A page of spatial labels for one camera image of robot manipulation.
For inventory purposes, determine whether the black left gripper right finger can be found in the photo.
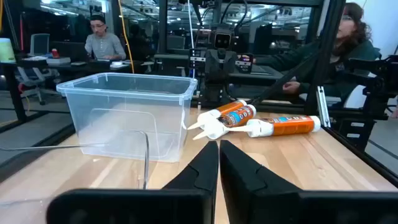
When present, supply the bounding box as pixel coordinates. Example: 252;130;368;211
219;139;398;224

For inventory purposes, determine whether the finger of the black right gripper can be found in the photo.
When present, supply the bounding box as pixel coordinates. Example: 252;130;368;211
205;49;221;85
220;49;238;85

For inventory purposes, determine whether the person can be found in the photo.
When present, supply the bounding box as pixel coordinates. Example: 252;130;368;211
84;14;127;61
253;2;382;103

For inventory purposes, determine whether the silver metal bracket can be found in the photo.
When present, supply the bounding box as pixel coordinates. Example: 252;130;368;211
316;86;331;128

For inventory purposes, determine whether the clear plastic bin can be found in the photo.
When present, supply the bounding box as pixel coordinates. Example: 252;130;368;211
56;72;198;163
0;129;150;206

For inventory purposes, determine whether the grey office chair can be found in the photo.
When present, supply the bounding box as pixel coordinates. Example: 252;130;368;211
17;33;60;106

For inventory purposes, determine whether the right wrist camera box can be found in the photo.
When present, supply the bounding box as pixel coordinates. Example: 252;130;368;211
213;28;233;50

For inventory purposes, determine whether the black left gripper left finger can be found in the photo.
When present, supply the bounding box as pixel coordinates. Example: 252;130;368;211
45;140;220;224

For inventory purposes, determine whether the flat white box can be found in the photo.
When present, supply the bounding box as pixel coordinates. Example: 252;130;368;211
46;57;72;65

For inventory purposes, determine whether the black machine assembly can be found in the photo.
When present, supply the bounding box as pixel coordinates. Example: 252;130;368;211
343;55;398;151

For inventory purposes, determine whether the black office desk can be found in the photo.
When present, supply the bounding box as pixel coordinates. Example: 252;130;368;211
0;57;147;123

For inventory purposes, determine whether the orange sealant tube white nozzle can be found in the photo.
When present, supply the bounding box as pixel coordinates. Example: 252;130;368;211
187;99;248;131
192;104;257;141
228;114;322;138

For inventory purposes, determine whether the yellow hanging cable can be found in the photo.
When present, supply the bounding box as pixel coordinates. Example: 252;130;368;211
117;0;136;74

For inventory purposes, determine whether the white hanging cable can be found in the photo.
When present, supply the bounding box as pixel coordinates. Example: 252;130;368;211
187;0;196;78

